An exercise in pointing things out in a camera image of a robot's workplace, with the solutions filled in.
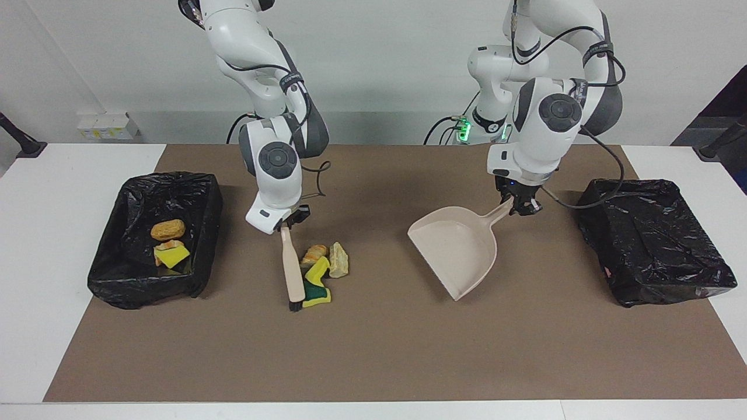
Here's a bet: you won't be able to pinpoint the golden croissant toy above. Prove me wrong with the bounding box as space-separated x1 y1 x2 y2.
301 244 329 268

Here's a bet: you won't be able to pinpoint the beige brush black bristles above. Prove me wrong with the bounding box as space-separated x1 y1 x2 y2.
280 226 305 313

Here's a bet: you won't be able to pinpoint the notched yellow sponge piece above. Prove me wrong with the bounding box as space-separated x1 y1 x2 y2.
305 255 331 286

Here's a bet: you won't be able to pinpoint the beige bread chunk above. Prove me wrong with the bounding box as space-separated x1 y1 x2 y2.
329 242 350 279

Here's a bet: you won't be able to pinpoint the beige plastic dustpan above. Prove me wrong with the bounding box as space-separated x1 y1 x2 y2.
407 197 515 302

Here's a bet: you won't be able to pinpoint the wavy green yellow sponge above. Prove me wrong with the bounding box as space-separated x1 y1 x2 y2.
302 282 331 308

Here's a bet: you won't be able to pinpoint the wedge yellow green sponge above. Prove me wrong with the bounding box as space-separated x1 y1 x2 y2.
153 245 191 270

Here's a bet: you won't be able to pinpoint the brown bread roll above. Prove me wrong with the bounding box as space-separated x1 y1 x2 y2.
150 219 186 242

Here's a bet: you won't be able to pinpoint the black bag-lined bin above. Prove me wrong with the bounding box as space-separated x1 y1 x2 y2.
576 178 738 308
88 171 224 310

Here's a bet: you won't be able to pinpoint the brown table mat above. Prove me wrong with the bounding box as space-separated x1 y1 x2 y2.
44 144 747 403

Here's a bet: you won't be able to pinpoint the black stand foot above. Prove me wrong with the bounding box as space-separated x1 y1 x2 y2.
0 111 47 159
693 114 747 162

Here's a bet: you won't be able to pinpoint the dark background panel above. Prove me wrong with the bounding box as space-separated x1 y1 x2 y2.
671 64 747 194

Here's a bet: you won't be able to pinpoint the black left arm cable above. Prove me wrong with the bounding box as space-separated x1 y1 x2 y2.
511 0 626 209

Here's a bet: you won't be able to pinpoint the black base power cable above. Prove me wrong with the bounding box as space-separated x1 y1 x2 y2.
226 114 252 145
423 115 467 145

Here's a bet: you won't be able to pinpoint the white wall socket box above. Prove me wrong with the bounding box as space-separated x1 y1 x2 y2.
76 112 139 141

